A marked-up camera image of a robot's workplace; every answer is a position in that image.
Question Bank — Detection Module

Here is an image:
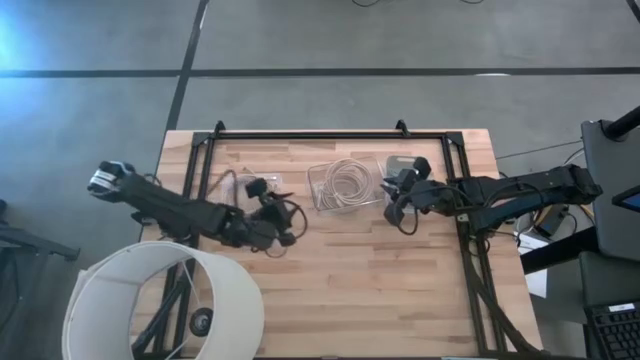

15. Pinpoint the clear plastic bin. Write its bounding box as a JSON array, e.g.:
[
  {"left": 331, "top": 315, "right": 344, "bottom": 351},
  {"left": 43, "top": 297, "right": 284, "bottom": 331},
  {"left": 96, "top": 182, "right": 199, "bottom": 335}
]
[
  {"left": 212, "top": 169, "right": 286, "bottom": 209},
  {"left": 306, "top": 155, "right": 387, "bottom": 215}
]

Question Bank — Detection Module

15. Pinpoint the grey flat panel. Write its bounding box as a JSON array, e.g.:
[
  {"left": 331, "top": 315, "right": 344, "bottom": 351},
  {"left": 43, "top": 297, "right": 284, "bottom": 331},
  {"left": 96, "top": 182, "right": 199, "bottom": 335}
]
[{"left": 579, "top": 118, "right": 640, "bottom": 262}]

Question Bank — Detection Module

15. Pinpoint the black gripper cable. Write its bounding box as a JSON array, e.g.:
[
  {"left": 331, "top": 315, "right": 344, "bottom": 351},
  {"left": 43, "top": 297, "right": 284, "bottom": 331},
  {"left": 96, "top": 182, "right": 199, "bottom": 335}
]
[
  {"left": 277, "top": 198, "right": 309, "bottom": 259},
  {"left": 397, "top": 208, "right": 420, "bottom": 237}
]

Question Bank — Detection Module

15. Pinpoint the tablet with blue screen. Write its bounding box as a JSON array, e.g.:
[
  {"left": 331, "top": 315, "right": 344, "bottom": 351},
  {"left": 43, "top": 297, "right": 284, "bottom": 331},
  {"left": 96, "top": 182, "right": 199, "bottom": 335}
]
[{"left": 611, "top": 184, "right": 640, "bottom": 214}]

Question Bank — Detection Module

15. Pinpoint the black pole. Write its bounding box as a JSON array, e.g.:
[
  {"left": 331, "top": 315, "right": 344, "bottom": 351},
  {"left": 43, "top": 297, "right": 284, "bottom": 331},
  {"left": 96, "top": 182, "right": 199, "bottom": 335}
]
[{"left": 601, "top": 104, "right": 640, "bottom": 142}]

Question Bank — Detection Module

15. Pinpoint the black power adapter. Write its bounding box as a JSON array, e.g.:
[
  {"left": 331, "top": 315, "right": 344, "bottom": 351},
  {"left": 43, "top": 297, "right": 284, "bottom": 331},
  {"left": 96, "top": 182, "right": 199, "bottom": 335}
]
[{"left": 534, "top": 204, "right": 569, "bottom": 239}]

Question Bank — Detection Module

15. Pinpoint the white paper sheet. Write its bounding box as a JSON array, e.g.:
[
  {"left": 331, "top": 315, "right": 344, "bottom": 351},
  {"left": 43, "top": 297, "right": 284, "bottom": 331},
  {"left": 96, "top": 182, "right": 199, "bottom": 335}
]
[{"left": 517, "top": 230, "right": 550, "bottom": 300}]

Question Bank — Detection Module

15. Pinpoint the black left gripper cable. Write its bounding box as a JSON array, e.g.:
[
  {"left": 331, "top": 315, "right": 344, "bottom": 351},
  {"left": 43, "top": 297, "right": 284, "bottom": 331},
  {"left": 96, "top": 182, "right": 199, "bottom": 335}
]
[{"left": 277, "top": 198, "right": 309, "bottom": 259}]

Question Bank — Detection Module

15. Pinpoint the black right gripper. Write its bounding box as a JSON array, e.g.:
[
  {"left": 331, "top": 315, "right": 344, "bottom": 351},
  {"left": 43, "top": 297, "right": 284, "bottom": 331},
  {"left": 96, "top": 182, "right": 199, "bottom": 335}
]
[{"left": 383, "top": 156, "right": 454, "bottom": 226}]

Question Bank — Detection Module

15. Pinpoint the black round disc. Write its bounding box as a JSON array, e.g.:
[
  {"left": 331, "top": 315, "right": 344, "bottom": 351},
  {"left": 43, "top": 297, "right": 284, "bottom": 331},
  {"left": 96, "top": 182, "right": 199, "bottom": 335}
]
[{"left": 188, "top": 306, "right": 215, "bottom": 338}]

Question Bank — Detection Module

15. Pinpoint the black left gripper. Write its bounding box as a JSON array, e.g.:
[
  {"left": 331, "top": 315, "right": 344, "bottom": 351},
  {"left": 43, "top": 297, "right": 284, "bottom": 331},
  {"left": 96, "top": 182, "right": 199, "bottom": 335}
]
[{"left": 232, "top": 176, "right": 298, "bottom": 250}]

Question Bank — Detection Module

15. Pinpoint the black metal rig frame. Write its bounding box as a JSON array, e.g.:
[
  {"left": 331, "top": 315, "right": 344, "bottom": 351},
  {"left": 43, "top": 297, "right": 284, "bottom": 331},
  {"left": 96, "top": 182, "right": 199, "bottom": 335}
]
[{"left": 130, "top": 118, "right": 551, "bottom": 360}]

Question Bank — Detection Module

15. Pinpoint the grey desk pad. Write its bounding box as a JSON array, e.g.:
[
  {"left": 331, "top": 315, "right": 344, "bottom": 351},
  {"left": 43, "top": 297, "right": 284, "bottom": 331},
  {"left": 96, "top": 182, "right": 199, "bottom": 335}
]
[{"left": 578, "top": 249, "right": 640, "bottom": 326}]

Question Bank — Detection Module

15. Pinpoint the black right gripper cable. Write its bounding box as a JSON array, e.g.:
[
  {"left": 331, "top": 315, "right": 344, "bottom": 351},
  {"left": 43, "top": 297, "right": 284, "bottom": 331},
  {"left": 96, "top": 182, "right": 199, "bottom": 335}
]
[{"left": 397, "top": 208, "right": 420, "bottom": 237}]

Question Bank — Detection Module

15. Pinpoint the black support bar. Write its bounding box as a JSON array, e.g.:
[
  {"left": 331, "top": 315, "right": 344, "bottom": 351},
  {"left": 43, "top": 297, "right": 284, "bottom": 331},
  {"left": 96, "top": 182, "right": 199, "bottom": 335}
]
[{"left": 519, "top": 225, "right": 601, "bottom": 275}]

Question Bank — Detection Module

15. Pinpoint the black floor stand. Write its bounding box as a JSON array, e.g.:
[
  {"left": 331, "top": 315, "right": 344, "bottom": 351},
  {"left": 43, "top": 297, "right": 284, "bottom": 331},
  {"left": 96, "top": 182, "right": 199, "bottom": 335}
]
[{"left": 0, "top": 198, "right": 82, "bottom": 264}]

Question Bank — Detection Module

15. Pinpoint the beige thick cable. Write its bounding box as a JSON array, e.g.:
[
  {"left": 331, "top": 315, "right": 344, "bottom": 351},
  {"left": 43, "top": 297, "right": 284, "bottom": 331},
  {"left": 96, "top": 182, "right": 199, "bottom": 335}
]
[
  {"left": 323, "top": 157, "right": 377, "bottom": 204},
  {"left": 319, "top": 164, "right": 374, "bottom": 209},
  {"left": 315, "top": 179, "right": 361, "bottom": 212}
]

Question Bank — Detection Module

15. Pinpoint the white cylindrical lampshade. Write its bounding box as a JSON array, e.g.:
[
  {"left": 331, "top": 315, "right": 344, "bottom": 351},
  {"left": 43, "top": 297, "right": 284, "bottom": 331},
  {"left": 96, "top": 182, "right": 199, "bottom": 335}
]
[{"left": 61, "top": 240, "right": 266, "bottom": 360}]

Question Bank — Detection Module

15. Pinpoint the black keyboard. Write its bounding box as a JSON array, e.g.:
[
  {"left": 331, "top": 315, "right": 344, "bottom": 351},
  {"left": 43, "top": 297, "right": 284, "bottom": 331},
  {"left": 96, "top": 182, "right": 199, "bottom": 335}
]
[{"left": 583, "top": 298, "right": 640, "bottom": 360}]

